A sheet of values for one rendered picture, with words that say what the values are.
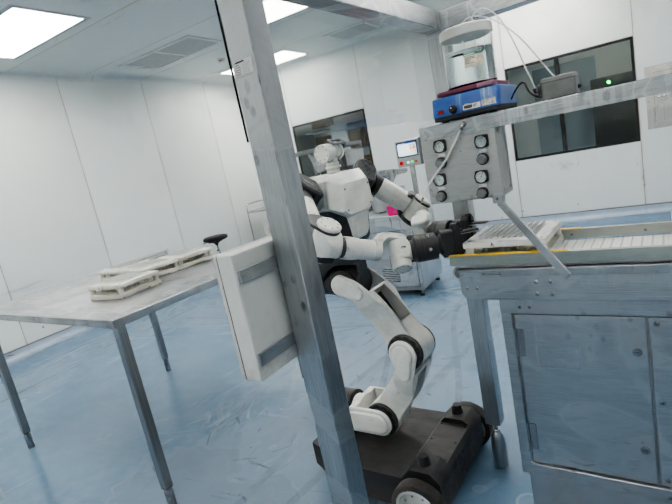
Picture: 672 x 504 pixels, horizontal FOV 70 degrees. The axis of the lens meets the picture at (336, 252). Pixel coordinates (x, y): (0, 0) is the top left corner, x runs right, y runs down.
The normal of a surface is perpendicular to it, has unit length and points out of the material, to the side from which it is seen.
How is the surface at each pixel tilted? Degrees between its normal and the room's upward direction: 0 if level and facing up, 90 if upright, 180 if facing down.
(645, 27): 90
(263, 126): 90
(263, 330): 90
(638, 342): 90
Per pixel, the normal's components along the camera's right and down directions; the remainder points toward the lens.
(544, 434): -0.55, 0.27
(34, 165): 0.85, -0.07
